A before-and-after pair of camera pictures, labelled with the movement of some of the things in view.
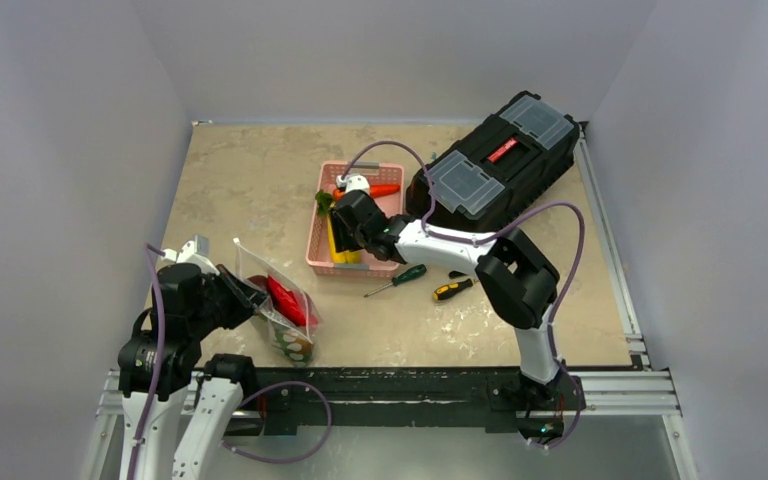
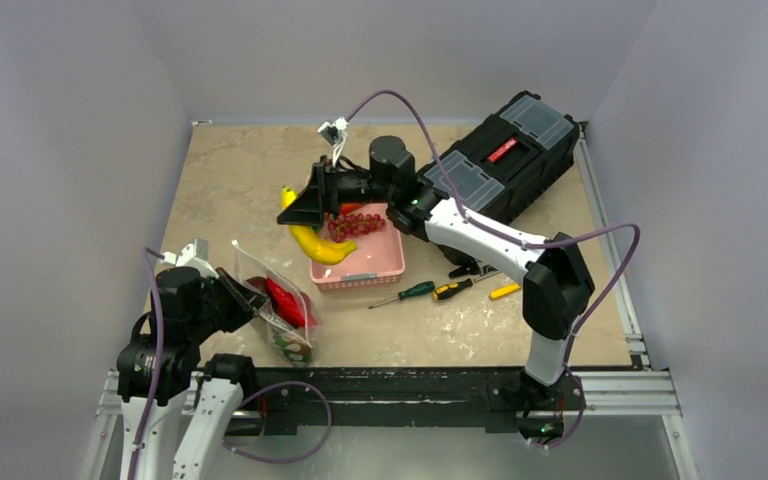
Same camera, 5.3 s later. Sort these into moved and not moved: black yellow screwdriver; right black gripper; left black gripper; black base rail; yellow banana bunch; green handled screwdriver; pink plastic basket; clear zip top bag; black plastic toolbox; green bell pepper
Moved: right black gripper; green handled screwdriver; yellow banana bunch; pink plastic basket
Not moved: black plastic toolbox; black base rail; clear zip top bag; green bell pepper; left black gripper; black yellow screwdriver
